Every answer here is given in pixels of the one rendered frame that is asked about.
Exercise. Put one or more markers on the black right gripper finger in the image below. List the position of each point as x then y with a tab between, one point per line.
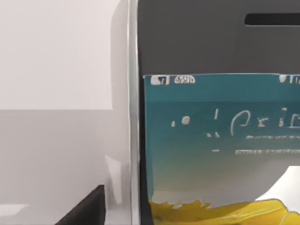
87	208

